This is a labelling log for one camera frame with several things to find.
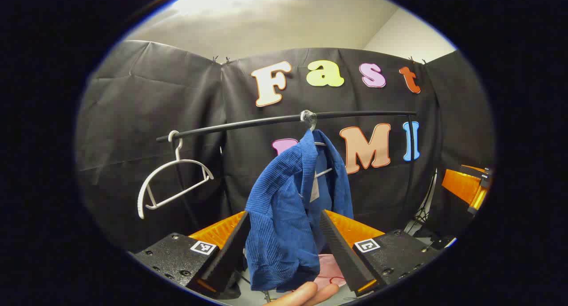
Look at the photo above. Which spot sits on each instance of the white empty hanger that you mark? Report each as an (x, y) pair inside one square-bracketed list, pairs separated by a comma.
[(178, 151)]

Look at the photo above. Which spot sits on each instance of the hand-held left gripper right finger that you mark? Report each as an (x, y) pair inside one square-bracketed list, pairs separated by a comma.
[(341, 253)]

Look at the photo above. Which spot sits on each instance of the white clothes hanger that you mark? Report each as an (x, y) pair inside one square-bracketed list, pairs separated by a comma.
[(308, 117)]

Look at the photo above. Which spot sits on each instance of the black backdrop cloth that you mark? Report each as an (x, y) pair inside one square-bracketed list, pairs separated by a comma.
[(155, 97)]

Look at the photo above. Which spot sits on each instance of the pink laundry hamper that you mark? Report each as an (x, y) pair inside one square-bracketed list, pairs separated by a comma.
[(330, 268)]

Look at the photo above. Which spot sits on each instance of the blue knitted garment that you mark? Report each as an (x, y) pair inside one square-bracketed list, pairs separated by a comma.
[(279, 217)]

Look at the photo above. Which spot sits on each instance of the black clothes rack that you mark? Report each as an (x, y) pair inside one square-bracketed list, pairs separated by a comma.
[(248, 123)]

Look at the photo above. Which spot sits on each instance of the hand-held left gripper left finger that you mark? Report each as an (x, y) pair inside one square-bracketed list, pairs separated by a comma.
[(230, 253)]

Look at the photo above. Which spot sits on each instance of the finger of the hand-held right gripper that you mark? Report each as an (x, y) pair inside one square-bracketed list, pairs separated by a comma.
[(461, 186)]

